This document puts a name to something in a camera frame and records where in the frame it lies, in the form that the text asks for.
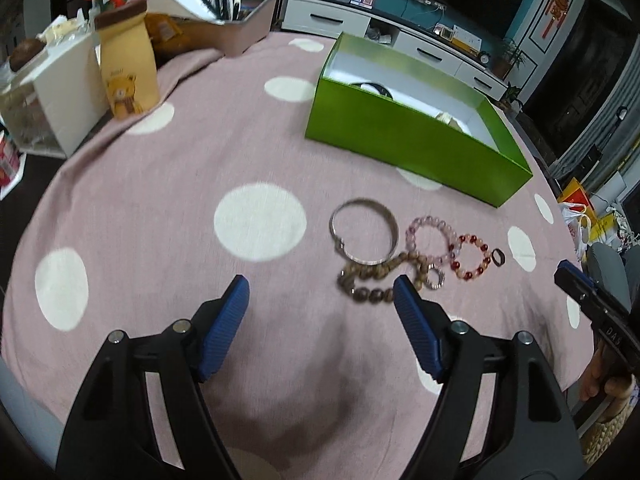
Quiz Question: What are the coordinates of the pink bead bracelet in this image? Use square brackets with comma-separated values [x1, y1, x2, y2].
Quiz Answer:
[406, 215, 460, 266]

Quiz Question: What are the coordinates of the white television cabinet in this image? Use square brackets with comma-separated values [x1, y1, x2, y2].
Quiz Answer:
[280, 0, 511, 103]

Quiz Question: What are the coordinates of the silver bangle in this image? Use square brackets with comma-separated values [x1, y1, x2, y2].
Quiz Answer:
[330, 199, 400, 266]

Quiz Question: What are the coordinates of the black bangle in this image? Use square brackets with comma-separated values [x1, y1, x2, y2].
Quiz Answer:
[348, 80, 396, 98]

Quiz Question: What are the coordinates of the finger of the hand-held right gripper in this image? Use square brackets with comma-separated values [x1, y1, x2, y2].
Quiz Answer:
[554, 260, 640, 376]

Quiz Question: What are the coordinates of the woven straw stool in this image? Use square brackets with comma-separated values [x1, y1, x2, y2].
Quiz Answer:
[580, 375, 640, 466]

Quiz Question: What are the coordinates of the green cardboard box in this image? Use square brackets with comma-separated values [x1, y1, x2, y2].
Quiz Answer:
[305, 31, 533, 208]

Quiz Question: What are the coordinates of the yellow bear paper bag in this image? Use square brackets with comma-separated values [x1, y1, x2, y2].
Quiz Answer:
[94, 0, 161, 121]

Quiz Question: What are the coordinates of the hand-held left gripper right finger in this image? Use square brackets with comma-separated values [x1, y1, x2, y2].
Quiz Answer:
[393, 275, 588, 480]

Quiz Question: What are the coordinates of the white and yellow desk calendar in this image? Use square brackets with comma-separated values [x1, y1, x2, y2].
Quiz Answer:
[452, 25, 483, 56]

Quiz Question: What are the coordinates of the grey chair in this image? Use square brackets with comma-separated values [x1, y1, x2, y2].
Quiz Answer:
[585, 242, 633, 311]

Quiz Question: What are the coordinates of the red package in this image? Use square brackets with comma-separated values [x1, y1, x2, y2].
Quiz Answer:
[0, 130, 26, 196]

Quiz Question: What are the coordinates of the jade charm keychain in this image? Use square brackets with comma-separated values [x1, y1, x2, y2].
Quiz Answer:
[434, 111, 473, 133]

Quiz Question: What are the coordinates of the tall potted plant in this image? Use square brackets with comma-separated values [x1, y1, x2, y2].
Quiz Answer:
[492, 37, 526, 81]

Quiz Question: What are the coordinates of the yellow and red bag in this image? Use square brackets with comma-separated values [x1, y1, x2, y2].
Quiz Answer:
[557, 178, 598, 221]

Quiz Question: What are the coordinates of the person's right hand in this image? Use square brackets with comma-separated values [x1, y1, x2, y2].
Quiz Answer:
[580, 352, 638, 403]

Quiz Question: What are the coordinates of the white plastic bag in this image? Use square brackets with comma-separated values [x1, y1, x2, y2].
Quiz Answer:
[559, 202, 593, 261]

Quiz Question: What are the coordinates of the pink organizer bin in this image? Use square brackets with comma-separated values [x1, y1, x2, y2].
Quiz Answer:
[150, 0, 278, 56]

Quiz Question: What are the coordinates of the red knot wall decoration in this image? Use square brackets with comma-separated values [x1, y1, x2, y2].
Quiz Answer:
[542, 0, 573, 38]

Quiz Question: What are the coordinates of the brown wooden bead bracelet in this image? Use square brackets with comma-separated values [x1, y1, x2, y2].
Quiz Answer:
[339, 251, 433, 306]

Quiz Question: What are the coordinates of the white storage box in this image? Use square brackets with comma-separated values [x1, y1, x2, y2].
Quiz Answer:
[0, 30, 108, 158]

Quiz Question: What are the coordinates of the orange snack packet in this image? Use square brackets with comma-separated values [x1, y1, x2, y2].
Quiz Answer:
[145, 12, 186, 56]

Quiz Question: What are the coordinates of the brown round object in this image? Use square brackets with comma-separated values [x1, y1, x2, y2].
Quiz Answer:
[7, 39, 46, 71]

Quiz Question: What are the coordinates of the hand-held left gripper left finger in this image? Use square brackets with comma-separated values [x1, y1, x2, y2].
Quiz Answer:
[56, 275, 251, 480]

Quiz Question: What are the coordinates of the red and orange bead bracelet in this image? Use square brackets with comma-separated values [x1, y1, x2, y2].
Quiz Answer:
[447, 233, 493, 281]

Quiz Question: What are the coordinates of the pink polka-dot tablecloth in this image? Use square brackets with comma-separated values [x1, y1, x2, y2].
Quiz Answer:
[0, 30, 586, 480]

